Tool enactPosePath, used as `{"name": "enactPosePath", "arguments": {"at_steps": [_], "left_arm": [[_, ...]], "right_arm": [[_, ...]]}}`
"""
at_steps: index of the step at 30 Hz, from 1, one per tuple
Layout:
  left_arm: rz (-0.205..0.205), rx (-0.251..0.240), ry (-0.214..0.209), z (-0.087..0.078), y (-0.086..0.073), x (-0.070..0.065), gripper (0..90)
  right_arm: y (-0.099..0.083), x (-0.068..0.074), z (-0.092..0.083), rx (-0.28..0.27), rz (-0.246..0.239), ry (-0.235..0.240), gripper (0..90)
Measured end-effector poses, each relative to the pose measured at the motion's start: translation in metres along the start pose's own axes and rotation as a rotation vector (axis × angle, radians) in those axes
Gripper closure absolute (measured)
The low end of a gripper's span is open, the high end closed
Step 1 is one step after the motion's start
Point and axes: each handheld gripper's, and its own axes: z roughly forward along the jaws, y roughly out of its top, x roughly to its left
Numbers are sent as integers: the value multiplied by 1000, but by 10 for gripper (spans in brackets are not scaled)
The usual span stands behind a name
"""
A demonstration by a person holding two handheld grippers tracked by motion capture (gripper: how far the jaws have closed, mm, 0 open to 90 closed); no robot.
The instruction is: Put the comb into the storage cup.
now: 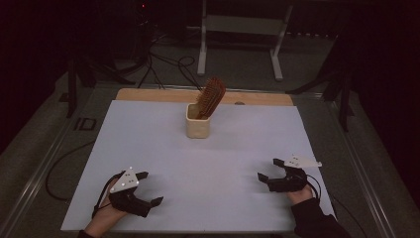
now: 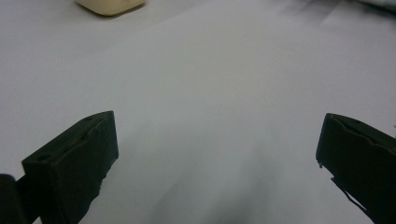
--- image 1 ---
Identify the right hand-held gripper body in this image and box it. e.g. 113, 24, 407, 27
267, 154, 323, 193

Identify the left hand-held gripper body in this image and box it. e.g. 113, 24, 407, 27
108, 167, 153, 218

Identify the cream square holder cup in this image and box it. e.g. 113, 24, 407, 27
185, 102, 211, 140

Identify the wooden hairbrush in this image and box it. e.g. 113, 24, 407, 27
195, 76, 228, 120

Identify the person's right hand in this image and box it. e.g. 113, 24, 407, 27
285, 183, 315, 206

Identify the person's left hand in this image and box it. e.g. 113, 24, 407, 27
83, 178, 129, 238

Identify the white table mat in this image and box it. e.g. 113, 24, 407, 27
59, 99, 337, 234

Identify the black tripod stand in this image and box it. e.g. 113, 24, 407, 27
63, 54, 137, 119
285, 33, 357, 133

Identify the white metal stand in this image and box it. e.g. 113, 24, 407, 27
196, 0, 295, 82

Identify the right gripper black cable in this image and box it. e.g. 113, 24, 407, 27
305, 173, 369, 238

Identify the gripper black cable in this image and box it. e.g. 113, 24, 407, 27
305, 173, 369, 238
91, 179, 117, 220

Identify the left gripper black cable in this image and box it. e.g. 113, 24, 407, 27
91, 179, 117, 220

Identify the metal floor rail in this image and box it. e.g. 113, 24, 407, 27
325, 95, 399, 238
0, 86, 100, 238

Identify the black floor frame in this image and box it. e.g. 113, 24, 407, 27
73, 116, 98, 132

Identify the looped black floor cable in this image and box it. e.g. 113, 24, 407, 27
137, 33, 204, 92

